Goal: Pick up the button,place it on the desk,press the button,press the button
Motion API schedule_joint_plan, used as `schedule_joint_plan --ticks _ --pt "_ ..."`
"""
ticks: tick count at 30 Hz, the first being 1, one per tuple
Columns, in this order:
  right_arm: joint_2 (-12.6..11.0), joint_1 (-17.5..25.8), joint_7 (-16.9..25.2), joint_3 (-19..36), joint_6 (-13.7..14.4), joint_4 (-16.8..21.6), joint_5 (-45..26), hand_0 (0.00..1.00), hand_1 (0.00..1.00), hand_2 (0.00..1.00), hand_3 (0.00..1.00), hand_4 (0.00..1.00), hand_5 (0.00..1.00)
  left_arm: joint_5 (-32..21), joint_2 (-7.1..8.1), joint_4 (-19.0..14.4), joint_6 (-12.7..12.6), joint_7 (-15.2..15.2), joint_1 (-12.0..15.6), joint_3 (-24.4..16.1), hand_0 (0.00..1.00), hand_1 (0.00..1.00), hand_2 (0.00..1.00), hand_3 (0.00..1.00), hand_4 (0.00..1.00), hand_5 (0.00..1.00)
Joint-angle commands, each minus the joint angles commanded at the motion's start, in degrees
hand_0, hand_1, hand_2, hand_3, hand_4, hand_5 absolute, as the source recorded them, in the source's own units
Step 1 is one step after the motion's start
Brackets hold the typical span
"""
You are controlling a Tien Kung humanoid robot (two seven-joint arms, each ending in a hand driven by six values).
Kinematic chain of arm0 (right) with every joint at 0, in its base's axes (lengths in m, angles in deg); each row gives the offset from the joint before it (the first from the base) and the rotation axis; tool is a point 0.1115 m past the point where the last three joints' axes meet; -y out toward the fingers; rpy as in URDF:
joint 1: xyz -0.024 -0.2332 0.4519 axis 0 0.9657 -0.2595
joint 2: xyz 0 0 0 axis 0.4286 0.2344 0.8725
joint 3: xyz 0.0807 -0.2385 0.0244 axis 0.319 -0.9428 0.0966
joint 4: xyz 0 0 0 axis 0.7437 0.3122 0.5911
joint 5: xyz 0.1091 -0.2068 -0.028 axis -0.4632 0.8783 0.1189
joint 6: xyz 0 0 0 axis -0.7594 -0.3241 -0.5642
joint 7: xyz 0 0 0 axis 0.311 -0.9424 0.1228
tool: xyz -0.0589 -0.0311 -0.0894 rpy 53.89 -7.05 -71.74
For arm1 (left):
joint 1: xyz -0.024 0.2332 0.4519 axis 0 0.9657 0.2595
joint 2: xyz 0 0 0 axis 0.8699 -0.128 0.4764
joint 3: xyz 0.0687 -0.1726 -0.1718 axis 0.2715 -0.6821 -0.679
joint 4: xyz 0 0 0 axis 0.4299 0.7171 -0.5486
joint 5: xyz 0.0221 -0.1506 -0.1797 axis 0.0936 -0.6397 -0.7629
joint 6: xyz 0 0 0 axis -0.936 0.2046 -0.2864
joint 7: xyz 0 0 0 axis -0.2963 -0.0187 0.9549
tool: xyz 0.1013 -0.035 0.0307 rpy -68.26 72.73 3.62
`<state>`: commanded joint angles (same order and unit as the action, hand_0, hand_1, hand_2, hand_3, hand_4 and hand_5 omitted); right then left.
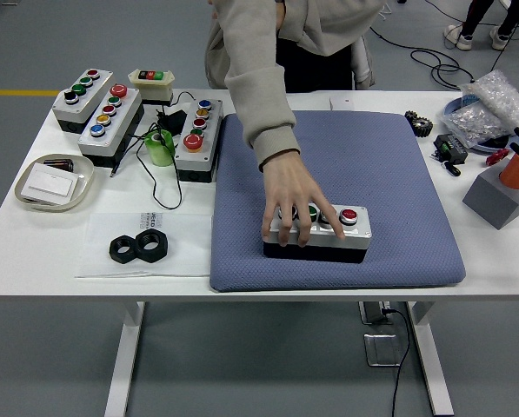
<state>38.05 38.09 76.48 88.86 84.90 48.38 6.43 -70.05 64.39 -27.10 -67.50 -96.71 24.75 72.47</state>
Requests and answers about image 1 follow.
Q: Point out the green tape roll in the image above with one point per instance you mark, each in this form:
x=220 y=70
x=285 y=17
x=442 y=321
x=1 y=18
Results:
x=161 y=152

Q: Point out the dark battery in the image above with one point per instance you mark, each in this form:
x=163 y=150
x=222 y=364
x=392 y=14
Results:
x=61 y=164

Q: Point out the black electronic module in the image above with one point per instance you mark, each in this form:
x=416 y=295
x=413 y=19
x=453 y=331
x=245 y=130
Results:
x=452 y=147

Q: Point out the person's hand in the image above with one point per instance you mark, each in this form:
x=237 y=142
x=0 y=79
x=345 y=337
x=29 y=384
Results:
x=294 y=191

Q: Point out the bubble wrap bag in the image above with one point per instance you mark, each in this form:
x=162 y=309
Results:
x=498 y=97

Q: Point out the white wall switch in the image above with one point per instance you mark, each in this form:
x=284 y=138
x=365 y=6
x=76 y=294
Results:
x=50 y=182

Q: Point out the black hex nut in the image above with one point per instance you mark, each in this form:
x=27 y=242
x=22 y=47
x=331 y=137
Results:
x=155 y=254
x=131 y=256

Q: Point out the grey four-button control box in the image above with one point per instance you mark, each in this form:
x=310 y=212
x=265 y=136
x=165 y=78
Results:
x=359 y=230

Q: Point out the blue-grey padded mat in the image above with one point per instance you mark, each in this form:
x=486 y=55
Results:
x=372 y=174

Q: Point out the grey four-button station box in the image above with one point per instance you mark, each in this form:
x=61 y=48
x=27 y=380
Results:
x=89 y=100

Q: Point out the metal floor socket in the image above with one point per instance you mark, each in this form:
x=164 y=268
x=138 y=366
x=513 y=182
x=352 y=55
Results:
x=383 y=349

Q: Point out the white table leg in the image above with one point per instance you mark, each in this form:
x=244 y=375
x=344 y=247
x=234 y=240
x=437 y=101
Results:
x=433 y=369
x=122 y=369

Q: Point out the grey five-button box, short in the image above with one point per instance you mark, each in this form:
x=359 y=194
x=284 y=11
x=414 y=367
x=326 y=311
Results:
x=209 y=143

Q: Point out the beige shallow tray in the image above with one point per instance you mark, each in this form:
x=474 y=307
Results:
x=81 y=169

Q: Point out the grey block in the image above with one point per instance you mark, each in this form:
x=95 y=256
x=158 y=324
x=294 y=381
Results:
x=494 y=200

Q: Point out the grey five-button box, long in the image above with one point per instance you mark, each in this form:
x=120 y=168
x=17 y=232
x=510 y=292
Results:
x=120 y=121

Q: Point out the cream three-button switch box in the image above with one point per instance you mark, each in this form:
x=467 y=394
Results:
x=155 y=91

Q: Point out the background person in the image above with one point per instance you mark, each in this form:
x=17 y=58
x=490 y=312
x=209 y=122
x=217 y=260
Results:
x=476 y=13

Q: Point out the small black plug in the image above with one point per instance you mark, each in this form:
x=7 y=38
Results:
x=452 y=168

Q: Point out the blue plate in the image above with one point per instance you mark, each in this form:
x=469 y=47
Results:
x=454 y=105

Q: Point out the clear plastic bag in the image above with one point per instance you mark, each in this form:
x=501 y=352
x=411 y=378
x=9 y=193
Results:
x=185 y=252

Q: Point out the small red connector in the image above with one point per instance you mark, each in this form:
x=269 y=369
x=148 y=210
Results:
x=496 y=157

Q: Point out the black power adapter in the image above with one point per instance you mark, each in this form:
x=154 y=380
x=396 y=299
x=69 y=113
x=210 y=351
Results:
x=176 y=119

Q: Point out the clear bag of screws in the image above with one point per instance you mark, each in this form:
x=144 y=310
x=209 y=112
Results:
x=472 y=121

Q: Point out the orange cylinder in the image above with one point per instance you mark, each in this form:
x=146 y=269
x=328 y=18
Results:
x=513 y=174

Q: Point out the black gear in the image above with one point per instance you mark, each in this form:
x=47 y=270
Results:
x=422 y=128

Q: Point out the person's forearm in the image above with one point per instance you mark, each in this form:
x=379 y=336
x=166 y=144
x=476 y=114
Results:
x=263 y=121

